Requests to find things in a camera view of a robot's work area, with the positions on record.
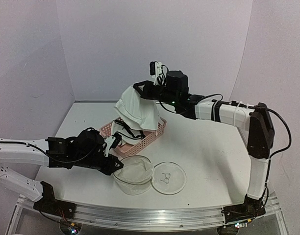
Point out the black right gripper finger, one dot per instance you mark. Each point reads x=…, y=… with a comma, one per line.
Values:
x=141, y=92
x=143, y=83

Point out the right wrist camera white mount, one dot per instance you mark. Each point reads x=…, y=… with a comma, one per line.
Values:
x=158, y=71

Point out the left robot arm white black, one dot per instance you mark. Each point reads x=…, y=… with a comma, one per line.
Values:
x=87, y=150

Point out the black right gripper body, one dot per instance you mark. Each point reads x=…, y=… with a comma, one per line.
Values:
x=165, y=97

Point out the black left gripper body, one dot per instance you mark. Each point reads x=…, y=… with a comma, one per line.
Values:
x=89, y=163

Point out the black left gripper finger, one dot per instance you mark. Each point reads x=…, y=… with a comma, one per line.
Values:
x=114, y=166
x=116, y=161

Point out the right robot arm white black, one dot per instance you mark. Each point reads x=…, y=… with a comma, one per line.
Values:
x=256, y=120

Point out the aluminium front rail frame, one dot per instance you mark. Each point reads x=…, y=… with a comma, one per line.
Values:
x=150, y=220

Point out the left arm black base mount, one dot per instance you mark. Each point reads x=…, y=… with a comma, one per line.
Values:
x=50, y=205

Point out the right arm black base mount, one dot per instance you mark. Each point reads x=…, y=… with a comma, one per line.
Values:
x=249, y=209

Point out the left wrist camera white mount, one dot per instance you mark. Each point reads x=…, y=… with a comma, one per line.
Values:
x=111, y=142

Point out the pink plastic basket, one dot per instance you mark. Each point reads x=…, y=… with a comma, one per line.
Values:
x=125, y=149

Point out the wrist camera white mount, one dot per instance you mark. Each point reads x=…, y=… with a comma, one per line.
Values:
x=111, y=142
x=158, y=71

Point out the white bra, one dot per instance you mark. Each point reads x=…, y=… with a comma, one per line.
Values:
x=137, y=117

